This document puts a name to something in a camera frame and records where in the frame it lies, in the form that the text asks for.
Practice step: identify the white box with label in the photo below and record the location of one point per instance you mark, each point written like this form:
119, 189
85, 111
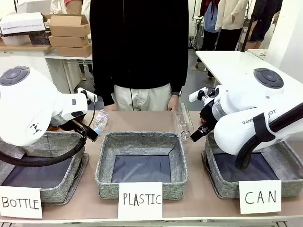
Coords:
22, 23

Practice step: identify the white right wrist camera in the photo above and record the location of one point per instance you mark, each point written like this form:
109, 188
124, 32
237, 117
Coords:
197, 94

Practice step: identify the white paper sign CAN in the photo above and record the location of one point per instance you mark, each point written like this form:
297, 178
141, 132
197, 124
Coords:
260, 197

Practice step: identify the white plastic bin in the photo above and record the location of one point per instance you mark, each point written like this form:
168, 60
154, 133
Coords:
15, 40

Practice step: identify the person in dark clothes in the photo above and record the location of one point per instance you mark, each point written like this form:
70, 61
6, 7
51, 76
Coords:
262, 21

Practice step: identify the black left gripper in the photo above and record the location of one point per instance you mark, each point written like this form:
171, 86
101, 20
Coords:
71, 123

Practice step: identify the white paper sign BOTTLE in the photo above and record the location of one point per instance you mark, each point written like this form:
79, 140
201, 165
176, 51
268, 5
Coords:
20, 202

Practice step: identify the person's right forearm black sleeve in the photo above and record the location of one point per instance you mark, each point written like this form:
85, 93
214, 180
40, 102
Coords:
101, 85

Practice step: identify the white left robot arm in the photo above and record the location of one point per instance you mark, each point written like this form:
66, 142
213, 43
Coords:
28, 104

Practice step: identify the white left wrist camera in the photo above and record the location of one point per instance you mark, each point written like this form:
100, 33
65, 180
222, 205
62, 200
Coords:
86, 93

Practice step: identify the person's left hand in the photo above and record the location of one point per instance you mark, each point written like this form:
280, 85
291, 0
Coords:
173, 102

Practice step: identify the dark woven basket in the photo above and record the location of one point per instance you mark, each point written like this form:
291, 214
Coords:
40, 39

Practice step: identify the closed flat cardboard box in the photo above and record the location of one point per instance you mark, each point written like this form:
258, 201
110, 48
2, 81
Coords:
68, 41
74, 51

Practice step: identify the person in red shirt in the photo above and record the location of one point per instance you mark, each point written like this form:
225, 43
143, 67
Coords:
71, 4

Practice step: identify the grey fabric basket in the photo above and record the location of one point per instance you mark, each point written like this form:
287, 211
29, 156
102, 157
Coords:
59, 189
142, 144
225, 186

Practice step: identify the person in blue top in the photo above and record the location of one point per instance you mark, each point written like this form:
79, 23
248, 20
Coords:
209, 21

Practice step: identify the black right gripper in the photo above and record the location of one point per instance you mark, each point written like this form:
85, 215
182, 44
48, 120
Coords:
210, 116

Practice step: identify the white paper sign PLASTIC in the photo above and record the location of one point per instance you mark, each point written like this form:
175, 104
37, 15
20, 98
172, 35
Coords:
140, 199

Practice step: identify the person in cream jacket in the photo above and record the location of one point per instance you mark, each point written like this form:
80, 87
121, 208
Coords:
230, 16

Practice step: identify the open cardboard box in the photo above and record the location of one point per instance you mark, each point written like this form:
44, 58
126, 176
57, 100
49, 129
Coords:
69, 26

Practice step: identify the person in black sweater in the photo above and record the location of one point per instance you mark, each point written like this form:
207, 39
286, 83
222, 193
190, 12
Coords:
139, 42

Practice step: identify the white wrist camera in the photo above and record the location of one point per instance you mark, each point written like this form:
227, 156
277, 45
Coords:
86, 93
197, 94

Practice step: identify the long clear plastic bottle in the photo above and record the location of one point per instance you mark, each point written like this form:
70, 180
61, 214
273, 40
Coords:
181, 120

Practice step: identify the small pink-label water bottle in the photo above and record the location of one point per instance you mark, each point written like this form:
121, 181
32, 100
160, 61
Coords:
101, 120

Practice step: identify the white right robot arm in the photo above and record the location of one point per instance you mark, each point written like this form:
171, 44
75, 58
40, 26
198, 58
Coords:
246, 111

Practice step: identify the person's left forearm black sleeve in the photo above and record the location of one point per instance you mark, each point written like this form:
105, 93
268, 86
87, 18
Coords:
180, 75

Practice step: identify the dark wrist watch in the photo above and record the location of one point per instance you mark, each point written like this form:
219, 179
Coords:
177, 93

